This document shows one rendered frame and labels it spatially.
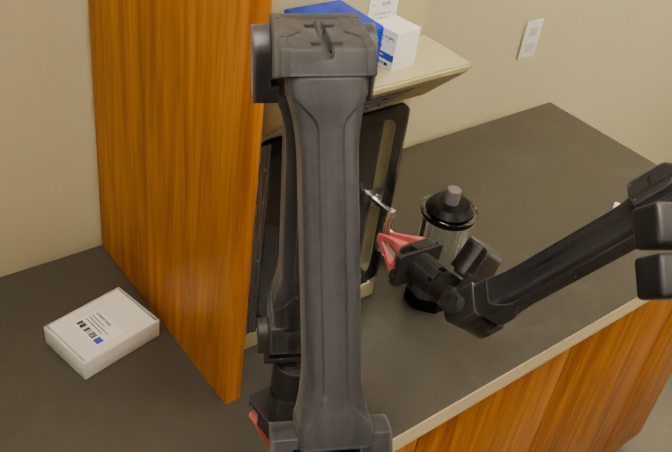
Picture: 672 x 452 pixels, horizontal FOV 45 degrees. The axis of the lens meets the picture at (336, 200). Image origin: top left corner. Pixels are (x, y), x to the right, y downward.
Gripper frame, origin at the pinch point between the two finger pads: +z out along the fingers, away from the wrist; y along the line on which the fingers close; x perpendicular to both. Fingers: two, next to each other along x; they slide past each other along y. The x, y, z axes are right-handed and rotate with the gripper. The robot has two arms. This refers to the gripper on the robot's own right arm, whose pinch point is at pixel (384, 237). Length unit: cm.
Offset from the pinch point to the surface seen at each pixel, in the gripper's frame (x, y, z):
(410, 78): -34.9, 11.5, -5.6
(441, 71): -35.5, 5.2, -5.7
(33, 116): -5, 44, 49
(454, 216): -4.3, -12.7, -4.1
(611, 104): 14, -155, 47
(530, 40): -13, -94, 47
